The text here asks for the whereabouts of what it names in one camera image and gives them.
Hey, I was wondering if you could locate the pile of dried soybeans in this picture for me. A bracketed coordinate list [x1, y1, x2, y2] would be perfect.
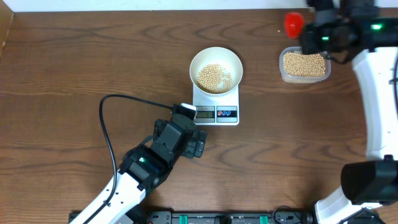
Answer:
[283, 52, 326, 77]

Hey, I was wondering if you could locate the brown cardboard box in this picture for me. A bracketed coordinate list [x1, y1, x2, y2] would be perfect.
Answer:
[0, 0, 14, 56]

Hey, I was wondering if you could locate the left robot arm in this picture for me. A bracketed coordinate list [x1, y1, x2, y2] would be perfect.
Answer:
[72, 113, 206, 224]

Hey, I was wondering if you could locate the red plastic measuring scoop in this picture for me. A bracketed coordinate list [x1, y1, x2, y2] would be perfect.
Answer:
[284, 12, 305, 39]

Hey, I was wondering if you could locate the clear plastic food container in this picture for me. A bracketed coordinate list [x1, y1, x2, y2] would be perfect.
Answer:
[279, 47, 331, 84]

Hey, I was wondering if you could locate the white digital kitchen scale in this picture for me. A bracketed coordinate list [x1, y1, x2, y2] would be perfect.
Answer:
[193, 87, 240, 126]

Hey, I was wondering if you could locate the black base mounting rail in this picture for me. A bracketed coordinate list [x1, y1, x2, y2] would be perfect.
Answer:
[68, 208, 381, 224]

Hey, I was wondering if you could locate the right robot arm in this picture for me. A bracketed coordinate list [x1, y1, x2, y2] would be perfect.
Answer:
[298, 0, 397, 223]

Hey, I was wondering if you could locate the white round bowl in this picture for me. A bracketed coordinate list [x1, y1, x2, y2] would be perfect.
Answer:
[189, 47, 243, 97]

